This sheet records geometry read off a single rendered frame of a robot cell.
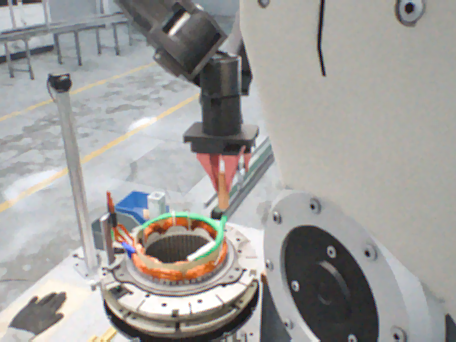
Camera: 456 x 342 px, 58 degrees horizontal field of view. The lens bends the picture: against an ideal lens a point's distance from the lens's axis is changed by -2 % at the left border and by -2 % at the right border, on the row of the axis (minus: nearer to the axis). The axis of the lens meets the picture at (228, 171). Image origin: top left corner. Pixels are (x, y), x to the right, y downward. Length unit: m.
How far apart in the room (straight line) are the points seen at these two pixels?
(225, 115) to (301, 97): 0.36
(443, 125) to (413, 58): 0.03
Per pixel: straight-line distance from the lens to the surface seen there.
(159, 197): 0.93
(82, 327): 1.24
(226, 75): 0.57
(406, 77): 0.18
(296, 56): 0.22
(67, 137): 1.21
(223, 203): 0.66
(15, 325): 1.29
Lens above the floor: 1.63
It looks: 26 degrees down
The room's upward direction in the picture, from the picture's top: straight up
